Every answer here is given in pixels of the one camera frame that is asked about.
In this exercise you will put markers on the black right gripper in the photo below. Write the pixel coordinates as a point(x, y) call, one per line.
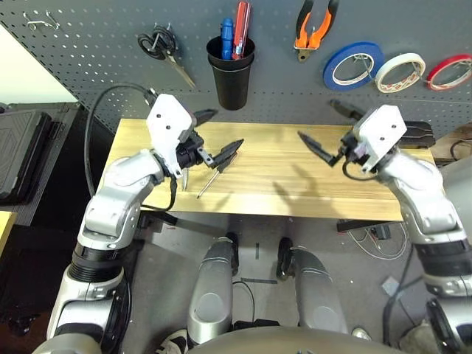
point(352, 149)

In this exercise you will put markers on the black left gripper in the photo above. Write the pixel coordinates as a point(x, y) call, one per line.
point(190, 153)

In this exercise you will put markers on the black orange screwdriver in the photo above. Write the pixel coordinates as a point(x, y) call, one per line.
point(207, 185)

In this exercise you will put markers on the white tape roll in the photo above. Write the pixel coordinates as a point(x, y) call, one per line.
point(383, 83)

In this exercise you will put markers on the orange black pliers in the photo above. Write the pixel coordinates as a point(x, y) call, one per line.
point(302, 35)

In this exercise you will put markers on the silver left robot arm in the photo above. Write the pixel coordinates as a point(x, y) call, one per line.
point(121, 184)

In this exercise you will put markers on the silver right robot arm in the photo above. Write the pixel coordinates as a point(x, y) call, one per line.
point(424, 191)

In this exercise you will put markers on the grey perforated pegboard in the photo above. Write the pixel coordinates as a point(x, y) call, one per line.
point(276, 96)

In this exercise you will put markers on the metal pegboard hook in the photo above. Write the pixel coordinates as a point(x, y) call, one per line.
point(33, 26)
point(156, 37)
point(363, 59)
point(53, 20)
point(416, 68)

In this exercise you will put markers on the black cup holder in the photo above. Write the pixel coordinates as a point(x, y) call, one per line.
point(232, 92)

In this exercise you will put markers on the blue tape roll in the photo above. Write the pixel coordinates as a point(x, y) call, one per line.
point(330, 73)

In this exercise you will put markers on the black plastic cup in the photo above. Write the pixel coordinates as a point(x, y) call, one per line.
point(214, 48)

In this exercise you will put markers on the black table foot bar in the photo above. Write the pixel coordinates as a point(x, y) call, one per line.
point(162, 218)
point(354, 225)

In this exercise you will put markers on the red tape roll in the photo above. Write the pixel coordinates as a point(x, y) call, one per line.
point(433, 83)

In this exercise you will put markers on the black power adapter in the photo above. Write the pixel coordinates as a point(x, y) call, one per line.
point(381, 232)

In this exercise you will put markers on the short black floor tape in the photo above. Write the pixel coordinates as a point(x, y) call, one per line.
point(257, 250)

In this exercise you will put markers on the long black floor tape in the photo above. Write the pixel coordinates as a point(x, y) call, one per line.
point(258, 280)

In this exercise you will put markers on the silver left robot leg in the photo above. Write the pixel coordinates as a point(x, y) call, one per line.
point(214, 287)

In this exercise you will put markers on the silver robot leg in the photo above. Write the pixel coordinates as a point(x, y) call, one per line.
point(317, 291)
point(214, 287)

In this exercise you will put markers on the silver right robot leg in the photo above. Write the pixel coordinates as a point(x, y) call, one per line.
point(317, 291)

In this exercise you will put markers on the small grey box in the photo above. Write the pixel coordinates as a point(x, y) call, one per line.
point(390, 286)

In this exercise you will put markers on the large black equipment case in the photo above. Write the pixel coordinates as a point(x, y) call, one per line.
point(22, 155)

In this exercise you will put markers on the black waist box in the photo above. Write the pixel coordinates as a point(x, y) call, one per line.
point(258, 325)

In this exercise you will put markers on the black and white sneaker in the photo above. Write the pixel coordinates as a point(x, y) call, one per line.
point(173, 343)

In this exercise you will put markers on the grey robot torso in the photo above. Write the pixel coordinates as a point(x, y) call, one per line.
point(280, 343)

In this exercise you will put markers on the grey sneaker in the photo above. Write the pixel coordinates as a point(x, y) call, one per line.
point(416, 337)

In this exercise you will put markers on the yellow wooden board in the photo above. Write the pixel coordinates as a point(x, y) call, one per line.
point(7, 232)

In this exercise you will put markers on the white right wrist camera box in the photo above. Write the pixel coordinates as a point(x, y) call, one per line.
point(380, 129)

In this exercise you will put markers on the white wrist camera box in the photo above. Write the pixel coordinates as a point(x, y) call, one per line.
point(380, 129)
point(166, 121)

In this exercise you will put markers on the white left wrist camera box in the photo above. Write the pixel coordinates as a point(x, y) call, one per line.
point(166, 121)

